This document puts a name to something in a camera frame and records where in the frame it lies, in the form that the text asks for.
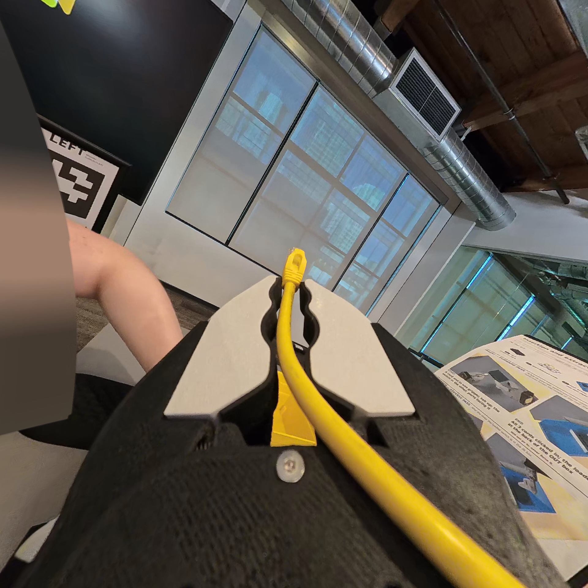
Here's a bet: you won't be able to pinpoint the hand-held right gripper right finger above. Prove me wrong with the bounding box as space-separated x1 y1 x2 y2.
301 279 416 418

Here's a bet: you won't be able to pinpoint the large grid window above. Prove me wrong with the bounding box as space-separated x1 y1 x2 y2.
164 24 443 318

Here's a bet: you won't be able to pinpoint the yellow plastic bin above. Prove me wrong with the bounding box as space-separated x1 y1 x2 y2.
270 371 319 447

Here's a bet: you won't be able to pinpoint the printed instruction poster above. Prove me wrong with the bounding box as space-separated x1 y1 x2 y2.
434 334 588 580

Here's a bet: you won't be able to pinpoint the yellow ethernet cable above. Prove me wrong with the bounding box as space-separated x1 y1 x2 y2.
276 247 529 588

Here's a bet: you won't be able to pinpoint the spiral metal air duct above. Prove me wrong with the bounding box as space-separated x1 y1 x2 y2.
280 0 516 230

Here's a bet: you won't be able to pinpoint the black white marker sign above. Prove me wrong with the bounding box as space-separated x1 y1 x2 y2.
38 114 132 233

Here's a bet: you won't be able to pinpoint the black wall screen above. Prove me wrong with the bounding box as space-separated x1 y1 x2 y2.
0 0 235 206

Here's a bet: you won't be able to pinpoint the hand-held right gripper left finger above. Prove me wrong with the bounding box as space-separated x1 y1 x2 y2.
164 276 281 444

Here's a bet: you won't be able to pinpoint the white air vent box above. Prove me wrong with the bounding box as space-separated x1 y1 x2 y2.
373 47 462 142

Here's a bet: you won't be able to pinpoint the interior glass window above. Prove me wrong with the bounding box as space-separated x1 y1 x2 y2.
395 246 588 368

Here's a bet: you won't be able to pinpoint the person's black shorts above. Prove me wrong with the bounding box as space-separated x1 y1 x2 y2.
21 372 138 449

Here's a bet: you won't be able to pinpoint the person's left forearm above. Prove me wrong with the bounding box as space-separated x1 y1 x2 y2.
66 218 184 374

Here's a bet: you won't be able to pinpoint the black ceiling pipe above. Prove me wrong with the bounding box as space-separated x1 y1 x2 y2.
432 0 570 204

